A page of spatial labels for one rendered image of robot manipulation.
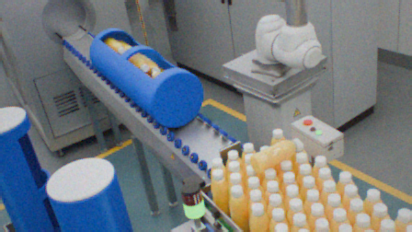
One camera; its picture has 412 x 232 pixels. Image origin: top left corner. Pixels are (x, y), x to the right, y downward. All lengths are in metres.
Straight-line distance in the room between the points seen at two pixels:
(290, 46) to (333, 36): 1.28
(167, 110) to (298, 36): 0.69
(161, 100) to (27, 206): 1.03
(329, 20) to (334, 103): 0.64
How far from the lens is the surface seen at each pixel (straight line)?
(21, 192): 2.91
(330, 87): 3.72
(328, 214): 1.73
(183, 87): 2.40
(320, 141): 1.98
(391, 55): 4.97
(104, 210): 2.10
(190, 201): 1.56
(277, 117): 2.56
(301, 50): 2.30
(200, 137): 2.41
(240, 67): 2.67
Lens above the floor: 2.21
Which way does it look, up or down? 30 degrees down
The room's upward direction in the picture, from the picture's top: 10 degrees counter-clockwise
